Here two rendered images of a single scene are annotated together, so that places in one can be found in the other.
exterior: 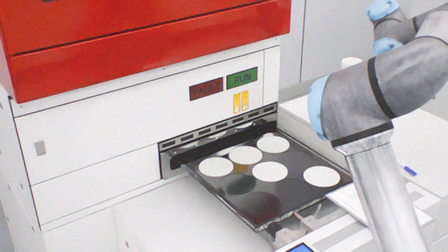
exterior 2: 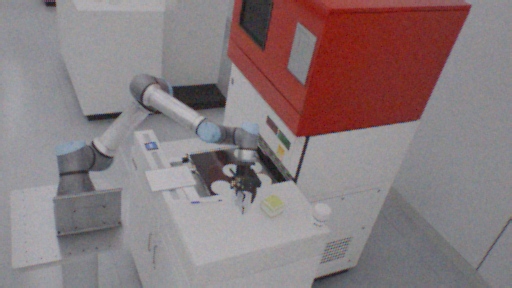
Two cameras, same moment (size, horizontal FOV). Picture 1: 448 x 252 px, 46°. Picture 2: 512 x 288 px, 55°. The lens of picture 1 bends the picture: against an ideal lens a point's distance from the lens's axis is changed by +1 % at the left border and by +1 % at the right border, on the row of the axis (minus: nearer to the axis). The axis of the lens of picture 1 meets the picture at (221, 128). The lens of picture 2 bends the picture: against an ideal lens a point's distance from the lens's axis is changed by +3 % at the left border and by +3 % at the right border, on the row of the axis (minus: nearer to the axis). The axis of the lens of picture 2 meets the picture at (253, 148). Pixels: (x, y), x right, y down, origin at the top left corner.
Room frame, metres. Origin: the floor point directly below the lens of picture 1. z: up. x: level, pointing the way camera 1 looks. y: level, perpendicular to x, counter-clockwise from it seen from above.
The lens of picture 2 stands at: (1.37, -2.00, 2.40)
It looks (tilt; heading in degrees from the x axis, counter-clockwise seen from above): 36 degrees down; 91
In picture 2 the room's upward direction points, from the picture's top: 12 degrees clockwise
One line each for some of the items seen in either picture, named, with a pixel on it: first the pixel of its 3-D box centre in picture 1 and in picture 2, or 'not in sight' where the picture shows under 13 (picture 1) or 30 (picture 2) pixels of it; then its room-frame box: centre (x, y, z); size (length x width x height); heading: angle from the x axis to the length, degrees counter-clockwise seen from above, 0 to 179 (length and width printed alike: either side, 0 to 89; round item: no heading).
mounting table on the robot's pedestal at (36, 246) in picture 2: not in sight; (72, 227); (0.64, -0.58, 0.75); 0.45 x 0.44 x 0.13; 31
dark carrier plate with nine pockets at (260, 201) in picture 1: (267, 172); (233, 170); (1.25, -0.13, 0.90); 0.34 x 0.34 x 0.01; 34
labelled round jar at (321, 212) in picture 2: (351, 73); (320, 216); (1.68, -0.45, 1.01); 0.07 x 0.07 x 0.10
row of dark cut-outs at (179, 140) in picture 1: (221, 125); (271, 152); (1.43, 0.00, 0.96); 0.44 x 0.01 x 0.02; 124
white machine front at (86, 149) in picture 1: (169, 123); (260, 124); (1.33, 0.15, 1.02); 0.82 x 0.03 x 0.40; 124
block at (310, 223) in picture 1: (316, 230); not in sight; (1.00, -0.23, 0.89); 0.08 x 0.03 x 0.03; 34
